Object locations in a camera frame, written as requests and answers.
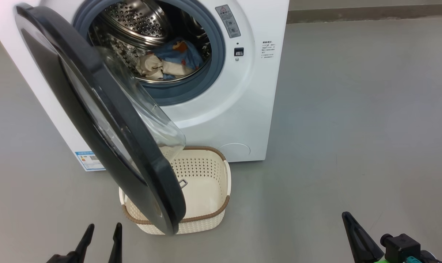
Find cream perforated laundry basket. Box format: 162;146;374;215
119;146;231;235

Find white washing machine body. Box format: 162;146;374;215
0;0;290;172

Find dark grey glass washer door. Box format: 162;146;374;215
14;3;187;236

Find round drain filter cover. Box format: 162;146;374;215
218;143;251;161

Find blue energy label sticker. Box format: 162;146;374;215
74;150;106;172

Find grey warning sticker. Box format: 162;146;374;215
215;4;242;39

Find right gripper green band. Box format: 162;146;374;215
341;211;390;263

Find grey rubber door gasket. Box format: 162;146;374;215
72;0;226;107

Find blue bear print garment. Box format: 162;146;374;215
135;53;194;81
158;38;204;72

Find steel washer drum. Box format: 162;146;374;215
89;0;212;85

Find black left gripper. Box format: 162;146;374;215
46;222;123;263

